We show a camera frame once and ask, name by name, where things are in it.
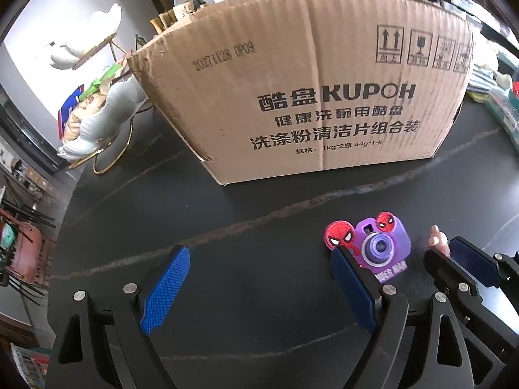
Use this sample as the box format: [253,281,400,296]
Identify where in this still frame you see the brown cardboard box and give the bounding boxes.
[127,0,476,187]

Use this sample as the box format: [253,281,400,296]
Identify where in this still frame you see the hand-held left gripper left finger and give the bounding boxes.
[53,245,191,389]

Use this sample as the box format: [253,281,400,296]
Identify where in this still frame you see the brown paper packets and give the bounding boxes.
[149,5,196,34]

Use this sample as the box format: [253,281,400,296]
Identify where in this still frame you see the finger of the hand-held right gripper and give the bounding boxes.
[424,248,519,375]
[450,235,519,289]

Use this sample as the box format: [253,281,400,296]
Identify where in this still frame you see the clear plastic storage box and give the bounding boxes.
[484,85,519,148]

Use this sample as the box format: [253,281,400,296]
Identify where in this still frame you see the small white hand-shaped dish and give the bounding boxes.
[50,3,123,70]

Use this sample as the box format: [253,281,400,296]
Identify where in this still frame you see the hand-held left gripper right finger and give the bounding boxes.
[330,246,476,389]

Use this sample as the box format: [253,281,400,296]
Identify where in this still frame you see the gold wire stand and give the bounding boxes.
[67,32,158,176]

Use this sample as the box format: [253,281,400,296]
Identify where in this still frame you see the stack of books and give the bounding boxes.
[466,67,497,104]

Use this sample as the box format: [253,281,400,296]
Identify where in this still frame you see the white plush toy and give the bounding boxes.
[472,36,513,88]

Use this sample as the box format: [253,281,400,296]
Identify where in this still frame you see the purple toy camera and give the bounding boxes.
[324,211,413,283]

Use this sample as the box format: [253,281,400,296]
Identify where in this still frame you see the colourful snack packets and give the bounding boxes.
[57,62,135,140]

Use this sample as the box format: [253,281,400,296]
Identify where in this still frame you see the black desktop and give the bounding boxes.
[44,99,519,389]

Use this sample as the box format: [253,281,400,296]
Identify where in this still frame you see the white rabbit figurine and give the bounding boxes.
[427,224,452,257]

